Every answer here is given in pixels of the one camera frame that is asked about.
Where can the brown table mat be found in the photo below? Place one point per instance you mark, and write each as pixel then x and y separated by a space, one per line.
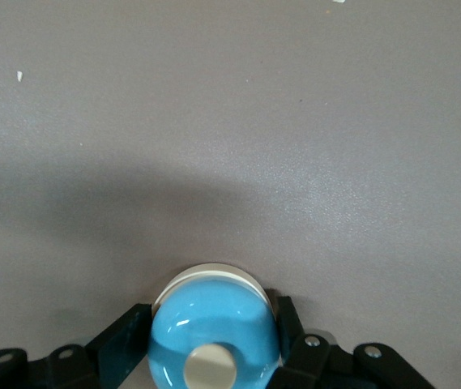
pixel 230 121

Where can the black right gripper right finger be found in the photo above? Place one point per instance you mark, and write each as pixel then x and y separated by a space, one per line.
pixel 335 368

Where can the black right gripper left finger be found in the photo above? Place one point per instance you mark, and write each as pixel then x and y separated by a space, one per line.
pixel 72 368

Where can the blue bell with cream button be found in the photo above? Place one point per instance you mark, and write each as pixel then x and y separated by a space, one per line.
pixel 214 320

